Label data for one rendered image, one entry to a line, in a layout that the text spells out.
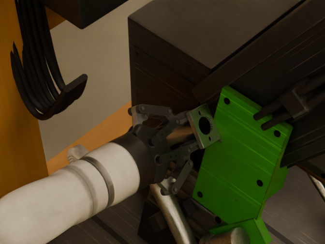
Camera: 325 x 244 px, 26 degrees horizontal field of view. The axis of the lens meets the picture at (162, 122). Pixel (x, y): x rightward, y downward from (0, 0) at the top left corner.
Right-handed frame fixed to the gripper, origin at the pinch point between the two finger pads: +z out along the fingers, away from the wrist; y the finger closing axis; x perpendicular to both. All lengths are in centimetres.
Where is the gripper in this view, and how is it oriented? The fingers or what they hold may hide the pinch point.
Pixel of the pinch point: (188, 130)
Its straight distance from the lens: 100.7
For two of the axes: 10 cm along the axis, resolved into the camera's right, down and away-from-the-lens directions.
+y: -3.7, -9.2, -1.1
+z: 6.7, -3.4, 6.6
